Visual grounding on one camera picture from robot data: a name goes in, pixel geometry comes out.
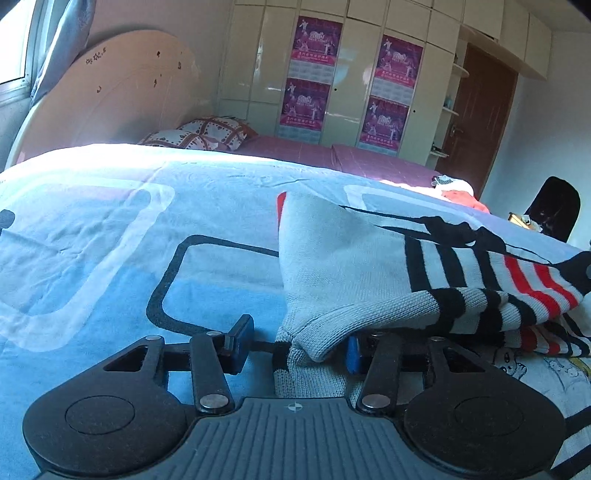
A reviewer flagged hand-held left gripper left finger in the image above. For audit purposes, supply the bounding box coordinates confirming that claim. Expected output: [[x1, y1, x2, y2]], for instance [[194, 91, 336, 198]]
[[102, 315, 256, 414]]

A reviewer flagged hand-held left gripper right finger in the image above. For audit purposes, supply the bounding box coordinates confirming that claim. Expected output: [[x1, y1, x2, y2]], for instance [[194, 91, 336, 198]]
[[346, 331, 491, 414]]

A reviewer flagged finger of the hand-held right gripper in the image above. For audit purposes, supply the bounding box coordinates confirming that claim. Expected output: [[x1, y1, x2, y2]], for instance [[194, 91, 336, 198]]
[[554, 250, 591, 296]]

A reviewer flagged striped knit sweater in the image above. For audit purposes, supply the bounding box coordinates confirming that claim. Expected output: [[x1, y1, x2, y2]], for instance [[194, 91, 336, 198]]
[[273, 190, 591, 402]]

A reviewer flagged black chair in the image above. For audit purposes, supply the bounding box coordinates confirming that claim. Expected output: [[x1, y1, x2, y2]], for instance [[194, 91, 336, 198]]
[[524, 176, 581, 243]]

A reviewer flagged small yellow object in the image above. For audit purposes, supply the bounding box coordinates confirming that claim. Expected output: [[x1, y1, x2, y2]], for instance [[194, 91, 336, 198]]
[[508, 212, 542, 232]]

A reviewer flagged white cartoon print cloth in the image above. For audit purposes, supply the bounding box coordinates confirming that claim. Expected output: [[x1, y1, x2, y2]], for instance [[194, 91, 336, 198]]
[[489, 344, 591, 480]]

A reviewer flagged red and white cloth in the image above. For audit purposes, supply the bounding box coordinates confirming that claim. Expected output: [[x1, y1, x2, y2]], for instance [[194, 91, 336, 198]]
[[431, 174, 490, 213]]

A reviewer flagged blue printed blanket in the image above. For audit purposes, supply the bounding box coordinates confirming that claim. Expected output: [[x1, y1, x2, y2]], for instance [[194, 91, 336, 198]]
[[0, 144, 591, 480]]

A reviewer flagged brown wooden door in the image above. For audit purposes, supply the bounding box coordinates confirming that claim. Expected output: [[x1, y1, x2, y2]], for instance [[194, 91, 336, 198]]
[[436, 44, 519, 200]]

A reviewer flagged pink bed sheet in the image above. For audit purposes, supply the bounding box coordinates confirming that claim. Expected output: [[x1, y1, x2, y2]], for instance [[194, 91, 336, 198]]
[[235, 135, 472, 191]]

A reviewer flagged patterned pillow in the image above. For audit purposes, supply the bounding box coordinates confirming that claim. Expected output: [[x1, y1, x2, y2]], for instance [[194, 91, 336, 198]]
[[139, 116, 259, 152]]

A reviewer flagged white corner shelf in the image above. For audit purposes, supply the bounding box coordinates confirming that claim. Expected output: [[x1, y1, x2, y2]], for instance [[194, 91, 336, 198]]
[[427, 62, 470, 158]]

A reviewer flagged cream wardrobe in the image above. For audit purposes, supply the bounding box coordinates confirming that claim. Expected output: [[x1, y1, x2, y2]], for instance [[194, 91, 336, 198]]
[[217, 0, 552, 169]]

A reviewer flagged beige curved headboard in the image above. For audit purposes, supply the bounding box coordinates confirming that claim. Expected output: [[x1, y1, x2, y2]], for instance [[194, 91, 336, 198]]
[[4, 28, 205, 169]]

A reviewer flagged blue curtain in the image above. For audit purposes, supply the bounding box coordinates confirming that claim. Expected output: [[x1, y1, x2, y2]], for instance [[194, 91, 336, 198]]
[[30, 0, 98, 104]]

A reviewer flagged window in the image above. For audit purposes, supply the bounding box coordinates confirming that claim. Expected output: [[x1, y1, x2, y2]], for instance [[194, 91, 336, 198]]
[[0, 0, 35, 85]]

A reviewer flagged purple wall poster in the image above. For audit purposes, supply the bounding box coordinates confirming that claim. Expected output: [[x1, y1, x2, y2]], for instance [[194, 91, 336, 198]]
[[290, 16, 343, 85], [359, 96, 410, 155], [373, 34, 424, 103], [279, 78, 331, 139]]

